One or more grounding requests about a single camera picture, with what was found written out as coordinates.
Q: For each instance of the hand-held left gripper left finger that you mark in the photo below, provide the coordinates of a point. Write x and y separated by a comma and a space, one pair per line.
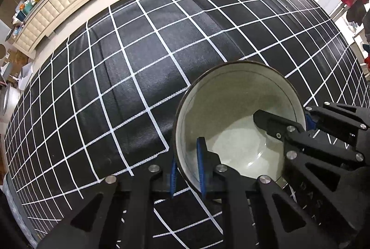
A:
173, 179

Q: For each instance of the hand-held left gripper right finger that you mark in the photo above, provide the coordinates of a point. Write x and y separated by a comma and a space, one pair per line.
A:
200, 165

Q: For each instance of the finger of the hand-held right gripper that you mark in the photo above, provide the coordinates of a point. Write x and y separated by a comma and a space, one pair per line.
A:
274, 124
341, 118

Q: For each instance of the white bowl with dark rim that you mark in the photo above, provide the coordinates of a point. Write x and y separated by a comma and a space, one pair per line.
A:
231, 110

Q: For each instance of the dark hanging garment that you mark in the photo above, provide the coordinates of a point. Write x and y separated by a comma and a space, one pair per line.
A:
357, 13

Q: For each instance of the black white checked tablecloth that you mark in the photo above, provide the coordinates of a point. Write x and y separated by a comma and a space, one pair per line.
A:
115, 78

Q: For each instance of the white round bin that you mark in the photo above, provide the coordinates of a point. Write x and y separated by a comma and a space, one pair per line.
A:
6, 101

